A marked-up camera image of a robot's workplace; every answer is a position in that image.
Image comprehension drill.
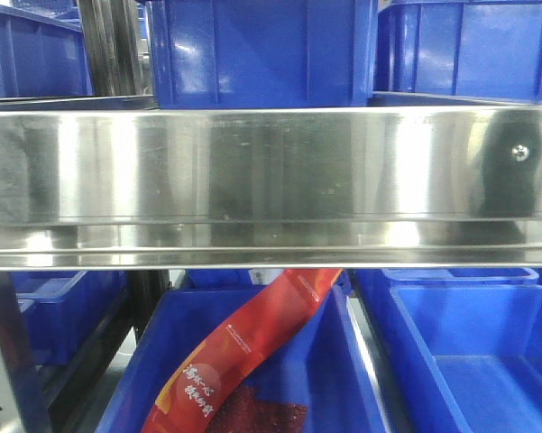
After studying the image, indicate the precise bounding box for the blue plastic bin right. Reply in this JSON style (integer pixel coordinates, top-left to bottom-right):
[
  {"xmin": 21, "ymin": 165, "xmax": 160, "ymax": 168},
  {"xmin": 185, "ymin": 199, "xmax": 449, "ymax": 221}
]
[{"xmin": 375, "ymin": 1, "xmax": 542, "ymax": 101}]

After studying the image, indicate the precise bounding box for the blue plastic bin left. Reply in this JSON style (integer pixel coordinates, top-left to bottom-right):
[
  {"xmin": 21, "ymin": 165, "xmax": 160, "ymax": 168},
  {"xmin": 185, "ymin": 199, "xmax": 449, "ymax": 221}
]
[{"xmin": 0, "ymin": 5, "xmax": 92, "ymax": 98}]

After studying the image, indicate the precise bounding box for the blue plastic bin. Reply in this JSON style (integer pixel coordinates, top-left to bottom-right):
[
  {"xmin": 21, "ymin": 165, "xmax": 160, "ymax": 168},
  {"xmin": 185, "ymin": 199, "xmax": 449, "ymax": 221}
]
[
  {"xmin": 144, "ymin": 1, "xmax": 377, "ymax": 109},
  {"xmin": 375, "ymin": 1, "xmax": 542, "ymax": 101},
  {"xmin": 0, "ymin": 5, "xmax": 92, "ymax": 98}
]

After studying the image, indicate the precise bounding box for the blue bin lower right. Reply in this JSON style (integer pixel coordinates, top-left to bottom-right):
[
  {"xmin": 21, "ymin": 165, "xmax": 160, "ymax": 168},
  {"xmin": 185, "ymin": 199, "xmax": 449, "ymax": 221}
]
[{"xmin": 355, "ymin": 269, "xmax": 542, "ymax": 432}]

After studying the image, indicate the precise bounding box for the blue plastic bin centre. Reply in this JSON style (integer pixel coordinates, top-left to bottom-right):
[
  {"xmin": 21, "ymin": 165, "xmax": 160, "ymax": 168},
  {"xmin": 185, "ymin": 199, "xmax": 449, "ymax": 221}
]
[{"xmin": 144, "ymin": 1, "xmax": 377, "ymax": 109}]

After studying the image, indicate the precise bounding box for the red snack package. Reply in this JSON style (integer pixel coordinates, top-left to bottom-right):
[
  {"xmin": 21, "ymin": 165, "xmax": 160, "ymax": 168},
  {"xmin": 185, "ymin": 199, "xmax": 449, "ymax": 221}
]
[{"xmin": 142, "ymin": 268, "xmax": 342, "ymax": 432}]

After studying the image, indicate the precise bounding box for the blue bin far lower left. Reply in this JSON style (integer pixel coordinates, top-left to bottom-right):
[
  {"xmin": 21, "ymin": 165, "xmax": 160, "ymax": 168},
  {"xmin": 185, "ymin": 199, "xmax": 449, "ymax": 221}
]
[{"xmin": 10, "ymin": 271, "xmax": 126, "ymax": 365}]

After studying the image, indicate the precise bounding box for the steel shelf upright post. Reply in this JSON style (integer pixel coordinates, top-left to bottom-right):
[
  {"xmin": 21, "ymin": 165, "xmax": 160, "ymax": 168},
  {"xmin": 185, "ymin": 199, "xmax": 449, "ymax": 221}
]
[{"xmin": 0, "ymin": 272, "xmax": 52, "ymax": 432}]

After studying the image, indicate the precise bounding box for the stainless steel shelf front rail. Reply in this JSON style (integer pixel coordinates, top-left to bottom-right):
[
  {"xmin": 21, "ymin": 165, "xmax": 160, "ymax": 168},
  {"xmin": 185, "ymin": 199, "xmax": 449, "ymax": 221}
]
[{"xmin": 0, "ymin": 105, "xmax": 542, "ymax": 270}]

